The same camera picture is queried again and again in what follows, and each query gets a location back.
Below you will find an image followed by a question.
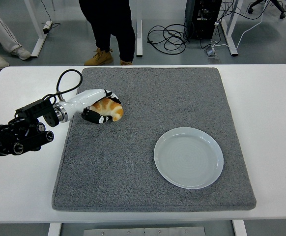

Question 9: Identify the black cable coil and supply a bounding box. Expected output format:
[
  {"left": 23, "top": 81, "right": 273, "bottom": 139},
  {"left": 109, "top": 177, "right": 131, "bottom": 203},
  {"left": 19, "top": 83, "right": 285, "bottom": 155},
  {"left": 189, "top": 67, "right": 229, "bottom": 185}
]
[{"left": 147, "top": 23, "right": 190, "bottom": 55}]

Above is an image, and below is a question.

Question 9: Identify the grey mat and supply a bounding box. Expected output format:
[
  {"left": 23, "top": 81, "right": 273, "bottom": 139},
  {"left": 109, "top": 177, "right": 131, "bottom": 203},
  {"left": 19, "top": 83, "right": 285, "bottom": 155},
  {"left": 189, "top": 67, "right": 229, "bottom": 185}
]
[{"left": 51, "top": 66, "right": 257, "bottom": 212}]

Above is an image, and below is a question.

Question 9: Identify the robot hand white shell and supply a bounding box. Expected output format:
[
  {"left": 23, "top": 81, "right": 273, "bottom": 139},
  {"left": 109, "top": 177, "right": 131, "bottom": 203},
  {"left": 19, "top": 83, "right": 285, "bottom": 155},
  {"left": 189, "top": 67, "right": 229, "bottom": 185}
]
[{"left": 63, "top": 88, "right": 122, "bottom": 125}]

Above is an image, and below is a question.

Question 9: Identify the white table leg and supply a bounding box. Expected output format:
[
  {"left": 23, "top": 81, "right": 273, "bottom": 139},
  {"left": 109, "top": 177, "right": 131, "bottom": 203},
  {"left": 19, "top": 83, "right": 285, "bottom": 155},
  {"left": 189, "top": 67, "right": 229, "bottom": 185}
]
[
  {"left": 47, "top": 223, "right": 62, "bottom": 236},
  {"left": 232, "top": 219, "right": 248, "bottom": 236}
]

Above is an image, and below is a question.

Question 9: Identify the croissant bread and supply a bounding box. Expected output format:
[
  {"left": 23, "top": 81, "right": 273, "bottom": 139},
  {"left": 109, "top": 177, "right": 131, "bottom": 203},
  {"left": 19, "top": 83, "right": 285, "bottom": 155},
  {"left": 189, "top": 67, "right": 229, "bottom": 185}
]
[{"left": 88, "top": 97, "right": 124, "bottom": 122}]

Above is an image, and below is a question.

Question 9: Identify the white desk leg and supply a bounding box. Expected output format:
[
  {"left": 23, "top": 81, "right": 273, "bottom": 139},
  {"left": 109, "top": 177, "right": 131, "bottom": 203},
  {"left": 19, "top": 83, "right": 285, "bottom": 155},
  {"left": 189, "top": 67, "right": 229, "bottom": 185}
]
[
  {"left": 136, "top": 19, "right": 143, "bottom": 59},
  {"left": 220, "top": 0, "right": 239, "bottom": 57},
  {"left": 24, "top": 0, "right": 53, "bottom": 59}
]

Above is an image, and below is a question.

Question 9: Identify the white cable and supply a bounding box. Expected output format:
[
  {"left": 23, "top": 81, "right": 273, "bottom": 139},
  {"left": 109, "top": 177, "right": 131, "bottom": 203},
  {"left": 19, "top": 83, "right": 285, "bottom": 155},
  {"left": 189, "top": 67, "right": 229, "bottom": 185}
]
[{"left": 209, "top": 0, "right": 269, "bottom": 50}]

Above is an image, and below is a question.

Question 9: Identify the white power strip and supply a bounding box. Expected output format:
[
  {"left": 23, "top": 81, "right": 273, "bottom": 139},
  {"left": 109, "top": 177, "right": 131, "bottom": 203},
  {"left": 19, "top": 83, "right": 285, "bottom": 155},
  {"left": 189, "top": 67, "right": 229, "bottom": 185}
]
[{"left": 42, "top": 20, "right": 53, "bottom": 34}]

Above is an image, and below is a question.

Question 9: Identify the grey floor outlet box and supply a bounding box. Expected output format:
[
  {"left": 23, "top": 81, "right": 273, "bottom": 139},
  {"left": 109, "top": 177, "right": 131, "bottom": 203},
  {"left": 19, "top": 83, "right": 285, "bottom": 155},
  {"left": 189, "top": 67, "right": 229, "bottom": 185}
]
[{"left": 204, "top": 48, "right": 220, "bottom": 59}]

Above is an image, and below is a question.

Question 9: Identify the black office chair base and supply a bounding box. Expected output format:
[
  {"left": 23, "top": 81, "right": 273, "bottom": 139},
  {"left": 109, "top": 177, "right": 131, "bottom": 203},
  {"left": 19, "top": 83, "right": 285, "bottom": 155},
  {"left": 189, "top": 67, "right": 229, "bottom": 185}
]
[{"left": 247, "top": 0, "right": 286, "bottom": 20}]

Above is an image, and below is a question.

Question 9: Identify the person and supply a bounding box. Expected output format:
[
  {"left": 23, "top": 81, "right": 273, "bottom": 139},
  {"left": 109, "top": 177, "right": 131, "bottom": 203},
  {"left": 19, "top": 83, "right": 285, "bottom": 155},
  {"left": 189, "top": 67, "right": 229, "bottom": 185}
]
[
  {"left": 78, "top": 0, "right": 136, "bottom": 66},
  {"left": 0, "top": 4, "right": 32, "bottom": 70}
]

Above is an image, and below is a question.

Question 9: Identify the grey metal plate with screws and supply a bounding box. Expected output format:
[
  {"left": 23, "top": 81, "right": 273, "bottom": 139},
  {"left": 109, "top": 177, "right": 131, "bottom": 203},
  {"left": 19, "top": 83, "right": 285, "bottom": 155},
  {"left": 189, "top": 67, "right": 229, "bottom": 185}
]
[{"left": 83, "top": 226, "right": 206, "bottom": 236}]

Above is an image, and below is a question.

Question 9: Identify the pale blue round plate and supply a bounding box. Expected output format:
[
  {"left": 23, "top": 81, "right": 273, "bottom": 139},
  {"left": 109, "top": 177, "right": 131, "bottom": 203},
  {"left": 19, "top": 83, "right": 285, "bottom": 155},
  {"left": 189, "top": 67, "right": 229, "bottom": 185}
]
[{"left": 153, "top": 126, "right": 225, "bottom": 190}]

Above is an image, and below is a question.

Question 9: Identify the black computer tower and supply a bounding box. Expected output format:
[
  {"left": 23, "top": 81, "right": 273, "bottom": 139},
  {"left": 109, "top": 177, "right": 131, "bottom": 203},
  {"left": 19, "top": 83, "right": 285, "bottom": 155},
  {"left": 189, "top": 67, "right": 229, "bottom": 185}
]
[{"left": 184, "top": 0, "right": 223, "bottom": 40}]

